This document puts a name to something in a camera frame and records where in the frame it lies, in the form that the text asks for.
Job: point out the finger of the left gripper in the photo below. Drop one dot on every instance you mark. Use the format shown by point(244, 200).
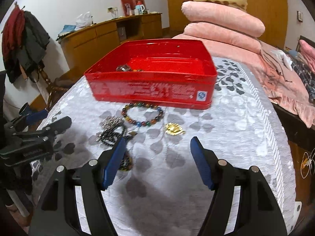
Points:
point(55, 128)
point(35, 117)

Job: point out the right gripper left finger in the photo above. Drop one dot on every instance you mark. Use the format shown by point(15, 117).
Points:
point(96, 176)

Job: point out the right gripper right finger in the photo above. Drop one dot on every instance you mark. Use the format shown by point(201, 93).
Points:
point(221, 178)

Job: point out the silver wrist watch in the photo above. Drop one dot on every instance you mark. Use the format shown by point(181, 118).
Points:
point(126, 68)

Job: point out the white grey leaf bedspread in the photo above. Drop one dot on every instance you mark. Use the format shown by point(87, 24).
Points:
point(163, 194)

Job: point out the gold pendant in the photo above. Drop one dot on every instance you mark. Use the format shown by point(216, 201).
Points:
point(174, 129)

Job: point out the hanging dark clothes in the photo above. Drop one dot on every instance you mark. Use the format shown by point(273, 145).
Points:
point(24, 44)

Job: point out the wooden sideboard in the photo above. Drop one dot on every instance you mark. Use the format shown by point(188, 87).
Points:
point(85, 47)

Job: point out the blue cloth on sideboard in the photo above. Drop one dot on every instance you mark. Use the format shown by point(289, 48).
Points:
point(67, 29)

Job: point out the white plastic bag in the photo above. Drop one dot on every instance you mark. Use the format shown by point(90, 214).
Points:
point(84, 20)

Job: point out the red tin box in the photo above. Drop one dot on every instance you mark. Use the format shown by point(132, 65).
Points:
point(175, 73)

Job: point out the pink bed sheet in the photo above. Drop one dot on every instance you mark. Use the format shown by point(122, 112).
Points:
point(292, 96)

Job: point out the plaid shirt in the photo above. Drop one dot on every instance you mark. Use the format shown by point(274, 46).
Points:
point(306, 76)

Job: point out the lower pink pillow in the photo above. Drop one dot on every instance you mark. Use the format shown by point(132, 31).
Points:
point(213, 32)

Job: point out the pink pillow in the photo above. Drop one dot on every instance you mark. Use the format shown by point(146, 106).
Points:
point(213, 32)
point(224, 16)

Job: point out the white kettle red lid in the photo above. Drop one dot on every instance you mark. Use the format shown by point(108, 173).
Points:
point(140, 7)

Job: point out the folded pink garment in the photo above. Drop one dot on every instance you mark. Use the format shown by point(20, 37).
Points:
point(308, 53)

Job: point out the upper pink pillow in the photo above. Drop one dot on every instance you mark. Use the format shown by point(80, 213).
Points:
point(224, 16)

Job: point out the wall power socket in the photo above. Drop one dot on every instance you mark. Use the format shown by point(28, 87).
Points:
point(113, 11)

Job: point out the red picture frame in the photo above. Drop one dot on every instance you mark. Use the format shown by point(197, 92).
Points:
point(129, 7)

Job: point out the wall switch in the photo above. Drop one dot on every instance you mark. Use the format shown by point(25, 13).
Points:
point(299, 16)

